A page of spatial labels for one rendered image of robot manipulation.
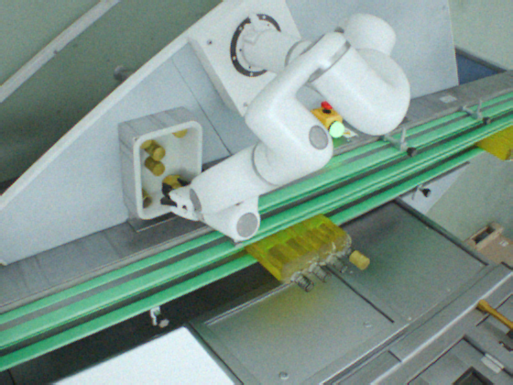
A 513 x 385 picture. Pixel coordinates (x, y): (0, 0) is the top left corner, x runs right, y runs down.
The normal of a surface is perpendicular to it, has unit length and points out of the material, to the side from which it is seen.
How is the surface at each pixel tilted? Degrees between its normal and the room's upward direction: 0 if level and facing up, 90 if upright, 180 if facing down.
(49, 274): 90
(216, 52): 5
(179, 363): 90
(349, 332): 90
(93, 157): 0
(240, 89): 5
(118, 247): 90
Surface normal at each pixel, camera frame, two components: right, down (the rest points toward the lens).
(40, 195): 0.60, 0.48
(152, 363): 0.07, -0.83
